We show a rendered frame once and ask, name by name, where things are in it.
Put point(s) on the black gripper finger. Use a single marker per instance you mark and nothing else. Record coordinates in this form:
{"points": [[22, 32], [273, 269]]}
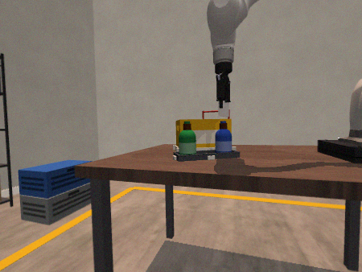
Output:
{"points": [[220, 90], [227, 98]]}

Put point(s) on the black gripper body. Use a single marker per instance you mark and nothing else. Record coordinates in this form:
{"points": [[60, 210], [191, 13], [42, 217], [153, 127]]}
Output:
{"points": [[223, 68]]}

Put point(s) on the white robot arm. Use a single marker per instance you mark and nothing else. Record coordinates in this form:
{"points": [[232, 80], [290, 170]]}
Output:
{"points": [[224, 16]]}

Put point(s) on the blue bottle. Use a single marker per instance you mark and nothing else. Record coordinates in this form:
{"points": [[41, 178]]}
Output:
{"points": [[223, 139]]}

